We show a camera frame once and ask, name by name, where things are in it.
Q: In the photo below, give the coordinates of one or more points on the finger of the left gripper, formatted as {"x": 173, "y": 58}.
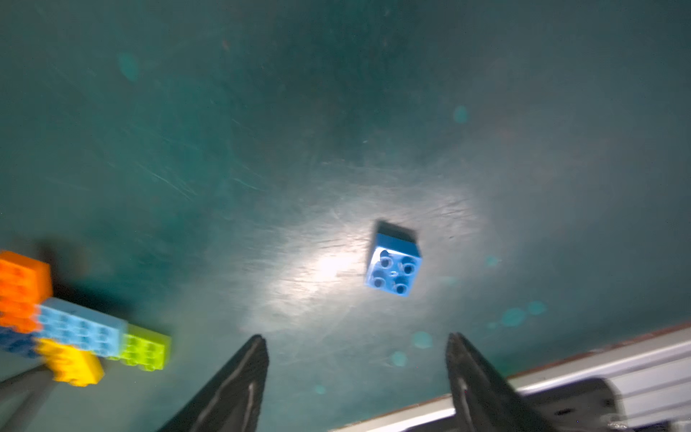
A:
{"x": 35, "y": 386}

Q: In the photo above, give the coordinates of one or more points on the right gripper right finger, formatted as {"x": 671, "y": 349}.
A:
{"x": 483, "y": 399}

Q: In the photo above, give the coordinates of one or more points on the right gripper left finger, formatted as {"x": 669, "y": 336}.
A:
{"x": 231, "y": 400}

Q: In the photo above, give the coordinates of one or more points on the dark blue lego brick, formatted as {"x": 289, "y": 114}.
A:
{"x": 20, "y": 344}

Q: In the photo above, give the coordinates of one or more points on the yellow lego brick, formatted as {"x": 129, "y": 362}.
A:
{"x": 69, "y": 364}

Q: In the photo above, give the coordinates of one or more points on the light blue lego brick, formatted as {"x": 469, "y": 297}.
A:
{"x": 85, "y": 329}

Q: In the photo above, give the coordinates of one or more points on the lime green lego brick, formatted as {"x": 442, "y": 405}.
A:
{"x": 144, "y": 348}

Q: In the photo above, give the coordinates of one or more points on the orange lego brick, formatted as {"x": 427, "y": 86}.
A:
{"x": 25, "y": 284}

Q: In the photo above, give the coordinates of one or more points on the small blue lego brick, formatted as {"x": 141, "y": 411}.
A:
{"x": 394, "y": 259}

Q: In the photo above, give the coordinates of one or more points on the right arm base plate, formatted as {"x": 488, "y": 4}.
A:
{"x": 589, "y": 405}

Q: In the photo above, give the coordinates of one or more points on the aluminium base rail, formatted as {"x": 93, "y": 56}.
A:
{"x": 642, "y": 384}

